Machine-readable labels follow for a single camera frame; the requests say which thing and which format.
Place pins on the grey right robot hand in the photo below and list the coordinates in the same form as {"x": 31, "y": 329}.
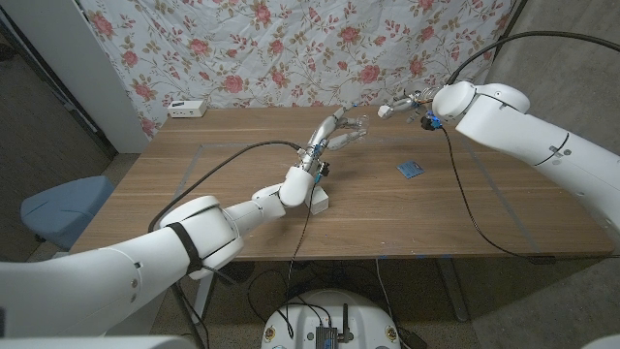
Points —
{"x": 409, "y": 103}

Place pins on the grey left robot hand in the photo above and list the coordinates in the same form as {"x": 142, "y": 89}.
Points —
{"x": 322, "y": 136}

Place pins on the white bottle cap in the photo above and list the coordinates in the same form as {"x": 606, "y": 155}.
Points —
{"x": 385, "y": 112}

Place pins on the clear white-capped medicine bottle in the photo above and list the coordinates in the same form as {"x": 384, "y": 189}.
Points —
{"x": 359, "y": 123}

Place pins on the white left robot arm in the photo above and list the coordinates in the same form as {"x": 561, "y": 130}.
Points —
{"x": 97, "y": 291}

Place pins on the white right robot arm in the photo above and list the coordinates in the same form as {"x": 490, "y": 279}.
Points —
{"x": 533, "y": 136}

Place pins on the white cube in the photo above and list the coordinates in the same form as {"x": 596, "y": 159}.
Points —
{"x": 320, "y": 202}

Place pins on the blue packet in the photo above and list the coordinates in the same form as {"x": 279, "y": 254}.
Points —
{"x": 410, "y": 169}

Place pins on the floral backdrop cloth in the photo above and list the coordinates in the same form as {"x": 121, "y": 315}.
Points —
{"x": 310, "y": 48}

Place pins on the black backdrop pole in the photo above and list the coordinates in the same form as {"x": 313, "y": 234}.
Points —
{"x": 509, "y": 24}

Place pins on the white power strip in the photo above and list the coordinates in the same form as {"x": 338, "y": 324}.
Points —
{"x": 186, "y": 108}

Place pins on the round black floor base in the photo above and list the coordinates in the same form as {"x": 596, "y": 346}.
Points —
{"x": 237, "y": 271}

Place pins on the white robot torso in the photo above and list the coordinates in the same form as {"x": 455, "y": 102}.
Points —
{"x": 290, "y": 315}

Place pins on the grey table leg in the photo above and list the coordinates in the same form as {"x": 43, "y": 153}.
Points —
{"x": 455, "y": 295}

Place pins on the black module with antenna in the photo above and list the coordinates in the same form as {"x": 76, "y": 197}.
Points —
{"x": 325, "y": 335}

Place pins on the white table leg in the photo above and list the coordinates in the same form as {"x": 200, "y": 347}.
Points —
{"x": 203, "y": 298}

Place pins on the black power adapter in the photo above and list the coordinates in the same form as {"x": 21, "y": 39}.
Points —
{"x": 412, "y": 340}

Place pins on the white partition panel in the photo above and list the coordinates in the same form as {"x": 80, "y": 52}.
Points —
{"x": 68, "y": 48}

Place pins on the blue padded stool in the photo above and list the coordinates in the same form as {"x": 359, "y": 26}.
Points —
{"x": 63, "y": 208}

